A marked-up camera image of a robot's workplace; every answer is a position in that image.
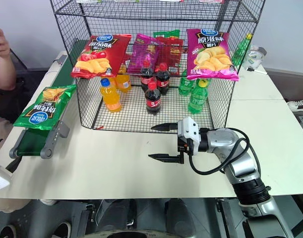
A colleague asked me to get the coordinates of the green belt conveyor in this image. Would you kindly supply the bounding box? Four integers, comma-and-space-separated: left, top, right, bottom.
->
9, 53, 78, 160

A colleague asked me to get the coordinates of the cola bottle red cap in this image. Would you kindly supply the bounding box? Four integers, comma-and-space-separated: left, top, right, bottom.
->
140, 60, 156, 94
154, 62, 171, 96
144, 81, 162, 116

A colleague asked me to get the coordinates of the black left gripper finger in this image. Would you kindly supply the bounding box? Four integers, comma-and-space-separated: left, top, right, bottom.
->
5, 156, 22, 174

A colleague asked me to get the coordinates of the green soda bottle yellow cap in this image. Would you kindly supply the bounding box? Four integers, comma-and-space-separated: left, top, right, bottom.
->
187, 79, 209, 115
178, 69, 195, 97
231, 33, 253, 67

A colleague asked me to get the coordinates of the black and white marker pen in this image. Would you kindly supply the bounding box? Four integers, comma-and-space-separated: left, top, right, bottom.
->
246, 66, 266, 75

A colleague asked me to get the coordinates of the white crumpled plastic packaging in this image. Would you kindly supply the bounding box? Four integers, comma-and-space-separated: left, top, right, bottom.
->
242, 45, 268, 70

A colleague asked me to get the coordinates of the black shoe white sole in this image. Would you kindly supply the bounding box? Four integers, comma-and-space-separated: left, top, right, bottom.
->
0, 224, 17, 238
53, 221, 73, 238

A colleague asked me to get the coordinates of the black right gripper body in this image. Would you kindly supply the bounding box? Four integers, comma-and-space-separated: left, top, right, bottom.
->
176, 123, 193, 165

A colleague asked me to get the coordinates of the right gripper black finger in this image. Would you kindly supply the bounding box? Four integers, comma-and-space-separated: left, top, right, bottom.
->
150, 122, 178, 132
148, 153, 179, 164

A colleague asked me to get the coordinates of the small purple snack bag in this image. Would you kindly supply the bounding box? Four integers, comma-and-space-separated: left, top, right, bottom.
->
127, 33, 160, 75

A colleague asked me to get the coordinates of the orange soda bottle blue cap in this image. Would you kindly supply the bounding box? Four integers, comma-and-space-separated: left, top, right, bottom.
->
115, 64, 132, 93
99, 77, 122, 114

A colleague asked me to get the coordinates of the small red snack bag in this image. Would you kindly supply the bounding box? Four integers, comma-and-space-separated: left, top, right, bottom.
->
154, 36, 184, 77

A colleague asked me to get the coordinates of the black wire mesh rack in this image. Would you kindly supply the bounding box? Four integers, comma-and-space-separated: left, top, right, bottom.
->
49, 0, 266, 134

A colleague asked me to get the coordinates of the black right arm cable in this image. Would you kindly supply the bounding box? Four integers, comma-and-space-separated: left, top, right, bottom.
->
187, 127, 254, 176

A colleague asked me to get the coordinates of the magenta original chips bag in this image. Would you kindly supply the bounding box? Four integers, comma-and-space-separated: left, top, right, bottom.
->
186, 28, 240, 82

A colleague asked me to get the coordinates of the green potato chips bag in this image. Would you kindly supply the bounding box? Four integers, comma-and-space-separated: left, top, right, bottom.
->
12, 84, 77, 131

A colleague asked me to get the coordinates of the white sneaker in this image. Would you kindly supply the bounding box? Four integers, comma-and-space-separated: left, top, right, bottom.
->
287, 100, 303, 112

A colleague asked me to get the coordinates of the small green snack bag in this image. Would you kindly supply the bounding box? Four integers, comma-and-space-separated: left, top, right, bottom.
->
153, 29, 181, 40

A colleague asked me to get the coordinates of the red tomato chips bag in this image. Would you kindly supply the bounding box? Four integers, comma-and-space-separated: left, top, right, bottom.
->
70, 34, 132, 80

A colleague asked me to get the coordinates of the bystander's bare hand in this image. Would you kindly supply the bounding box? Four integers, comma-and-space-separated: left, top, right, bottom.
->
0, 25, 11, 60

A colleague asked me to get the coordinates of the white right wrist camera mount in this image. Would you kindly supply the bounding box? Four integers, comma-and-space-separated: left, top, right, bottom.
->
177, 117, 200, 156

